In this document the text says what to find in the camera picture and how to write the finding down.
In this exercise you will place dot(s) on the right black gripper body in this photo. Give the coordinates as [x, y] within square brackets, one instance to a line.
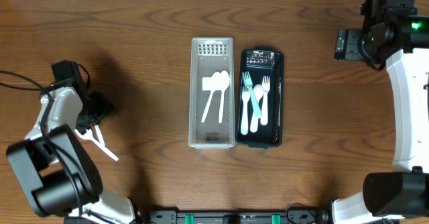
[344, 45]

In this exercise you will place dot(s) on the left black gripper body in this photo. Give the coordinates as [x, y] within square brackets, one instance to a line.
[92, 115]

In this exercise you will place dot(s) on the white plastic fork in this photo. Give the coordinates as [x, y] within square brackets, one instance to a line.
[245, 97]
[249, 85]
[266, 89]

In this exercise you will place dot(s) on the dark green plastic basket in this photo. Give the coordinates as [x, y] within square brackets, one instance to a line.
[260, 62]

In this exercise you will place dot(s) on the clear plastic perforated basket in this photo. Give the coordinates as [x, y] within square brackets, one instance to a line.
[212, 101]

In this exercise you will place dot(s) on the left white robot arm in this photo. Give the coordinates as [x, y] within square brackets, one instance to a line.
[56, 174]

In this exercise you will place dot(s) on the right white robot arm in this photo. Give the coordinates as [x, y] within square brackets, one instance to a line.
[399, 44]

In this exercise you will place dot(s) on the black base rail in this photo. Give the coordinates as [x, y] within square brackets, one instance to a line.
[295, 213]

